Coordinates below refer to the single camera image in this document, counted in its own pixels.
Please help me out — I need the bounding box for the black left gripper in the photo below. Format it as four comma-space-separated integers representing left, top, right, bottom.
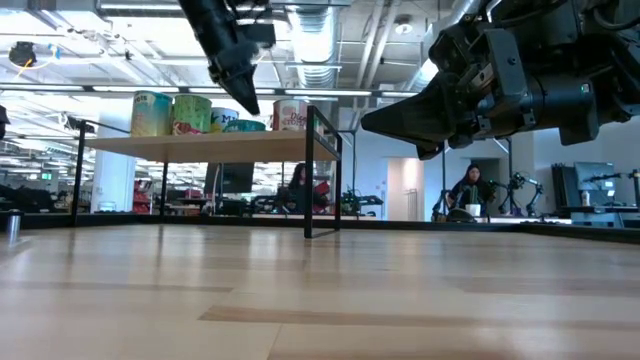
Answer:
208, 41, 262, 117

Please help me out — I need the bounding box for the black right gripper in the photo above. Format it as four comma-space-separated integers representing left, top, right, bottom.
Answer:
360, 22, 601, 162

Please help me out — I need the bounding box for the red diced tomatoes can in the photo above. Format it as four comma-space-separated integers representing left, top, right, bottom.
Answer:
272, 98, 309, 132

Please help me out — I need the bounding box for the green spaghetti sauce can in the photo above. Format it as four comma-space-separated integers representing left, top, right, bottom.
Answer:
171, 94, 213, 136

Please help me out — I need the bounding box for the yellow carrots can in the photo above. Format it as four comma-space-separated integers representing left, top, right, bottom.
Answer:
130, 90, 174, 138

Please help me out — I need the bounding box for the person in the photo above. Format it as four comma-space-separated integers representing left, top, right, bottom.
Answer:
447, 163, 496, 211
284, 162, 331, 215

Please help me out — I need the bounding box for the dark flat screen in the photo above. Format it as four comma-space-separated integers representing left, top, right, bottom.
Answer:
203, 162, 256, 195

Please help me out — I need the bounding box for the white plant pot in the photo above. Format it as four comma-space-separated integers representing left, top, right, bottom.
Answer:
464, 185, 482, 218

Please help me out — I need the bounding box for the computer monitor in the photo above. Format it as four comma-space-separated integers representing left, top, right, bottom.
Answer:
573, 161, 617, 192

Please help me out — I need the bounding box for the small metal cylinder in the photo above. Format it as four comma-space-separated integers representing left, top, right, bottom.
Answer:
5, 209, 22, 246

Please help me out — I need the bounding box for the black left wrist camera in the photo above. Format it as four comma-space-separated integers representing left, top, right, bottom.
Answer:
238, 22, 277, 50

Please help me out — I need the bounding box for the wooden shelf with black frame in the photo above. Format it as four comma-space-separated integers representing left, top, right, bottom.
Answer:
69, 104, 344, 240

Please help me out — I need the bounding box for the silver ventilation duct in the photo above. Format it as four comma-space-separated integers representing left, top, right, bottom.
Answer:
284, 0, 346, 90

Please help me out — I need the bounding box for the black ceiling dome camera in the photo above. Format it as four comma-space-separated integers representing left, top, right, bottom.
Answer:
8, 41, 38, 69

